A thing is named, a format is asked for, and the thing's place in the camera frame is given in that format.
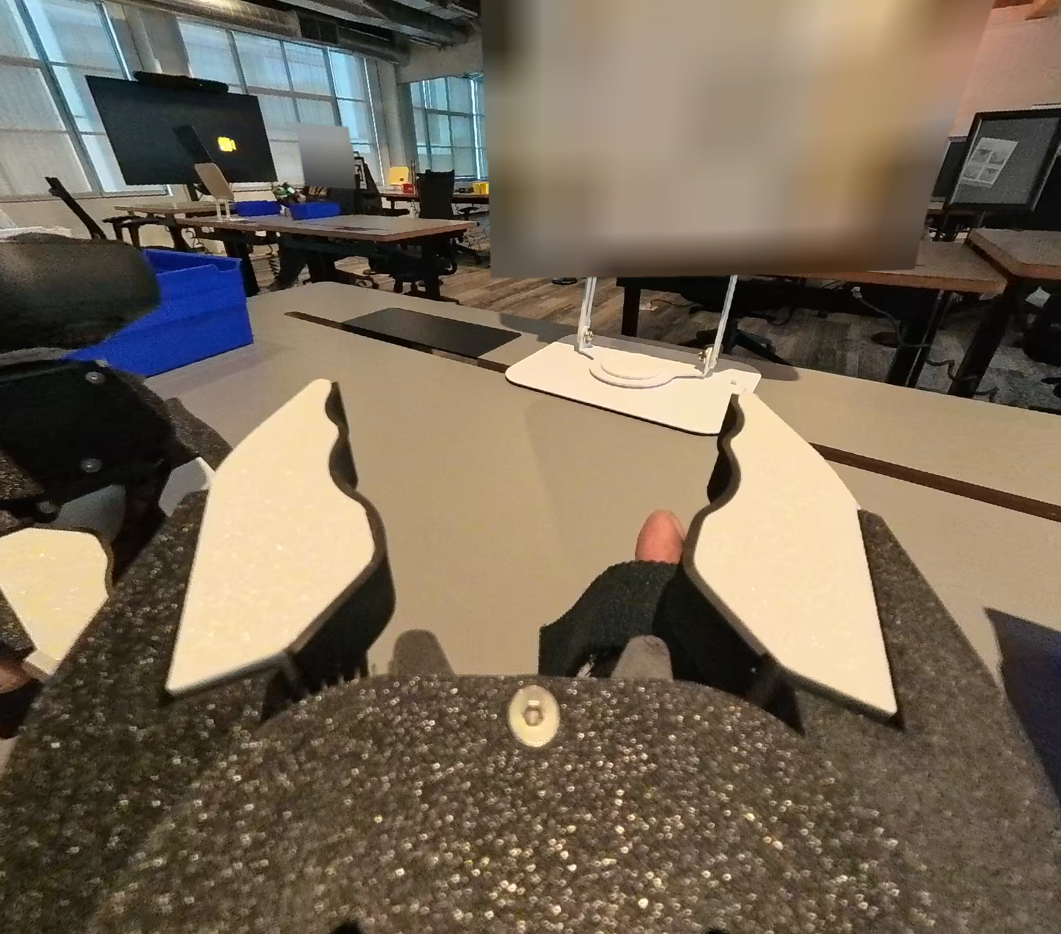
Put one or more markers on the black framed notice board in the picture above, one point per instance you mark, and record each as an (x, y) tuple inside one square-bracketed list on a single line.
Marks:
[(1007, 163)]

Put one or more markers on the blue plastic bin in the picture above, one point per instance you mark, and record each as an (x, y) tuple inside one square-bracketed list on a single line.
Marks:
[(199, 312)]

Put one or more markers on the black desk mat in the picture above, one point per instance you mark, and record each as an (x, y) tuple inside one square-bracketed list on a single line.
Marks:
[(431, 333)]

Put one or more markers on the white tablet stand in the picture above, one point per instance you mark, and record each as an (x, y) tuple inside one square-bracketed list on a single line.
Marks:
[(214, 181)]

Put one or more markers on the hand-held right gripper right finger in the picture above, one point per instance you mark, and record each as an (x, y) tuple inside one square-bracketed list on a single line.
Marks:
[(796, 577)]

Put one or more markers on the yellow box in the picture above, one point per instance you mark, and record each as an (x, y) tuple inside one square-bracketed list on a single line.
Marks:
[(401, 180)]

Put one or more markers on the black office chair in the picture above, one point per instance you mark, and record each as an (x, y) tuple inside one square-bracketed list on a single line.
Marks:
[(435, 196), (79, 209)]

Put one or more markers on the long wooden-edged desk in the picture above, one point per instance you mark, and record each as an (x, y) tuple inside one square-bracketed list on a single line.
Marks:
[(365, 228)]

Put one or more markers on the large black monitor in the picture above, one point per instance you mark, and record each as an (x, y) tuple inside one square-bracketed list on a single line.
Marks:
[(157, 130)]

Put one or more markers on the small blue tray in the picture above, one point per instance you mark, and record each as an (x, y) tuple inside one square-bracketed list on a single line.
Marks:
[(317, 210), (257, 209)]

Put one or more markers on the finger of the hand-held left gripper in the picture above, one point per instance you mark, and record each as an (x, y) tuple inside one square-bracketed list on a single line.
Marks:
[(50, 586)]

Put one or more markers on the white stand base with rods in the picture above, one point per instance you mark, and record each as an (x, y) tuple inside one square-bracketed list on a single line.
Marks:
[(630, 395)]

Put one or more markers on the person's right hand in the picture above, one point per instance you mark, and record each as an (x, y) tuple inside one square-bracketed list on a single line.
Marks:
[(622, 611)]

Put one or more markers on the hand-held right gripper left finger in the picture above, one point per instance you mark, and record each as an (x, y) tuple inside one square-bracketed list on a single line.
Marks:
[(273, 536)]

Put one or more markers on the brown-edged desk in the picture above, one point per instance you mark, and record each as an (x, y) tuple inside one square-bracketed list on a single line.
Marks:
[(953, 271), (1024, 250)]

